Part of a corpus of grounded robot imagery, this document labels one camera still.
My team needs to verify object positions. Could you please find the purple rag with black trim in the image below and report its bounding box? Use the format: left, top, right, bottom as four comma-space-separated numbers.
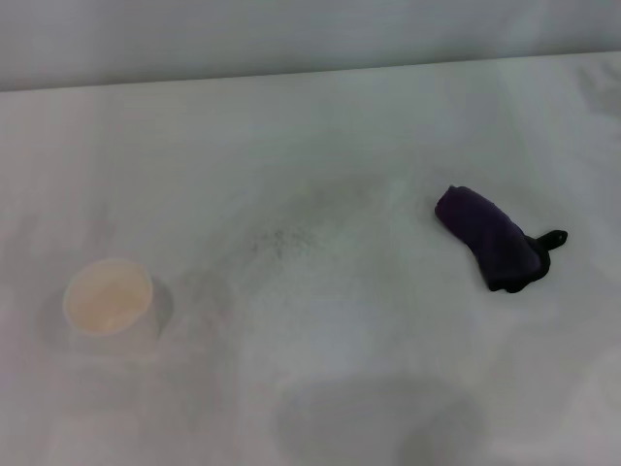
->
434, 183, 570, 294

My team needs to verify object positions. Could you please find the white paper cup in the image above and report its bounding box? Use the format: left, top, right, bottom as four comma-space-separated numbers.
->
61, 257, 164, 353

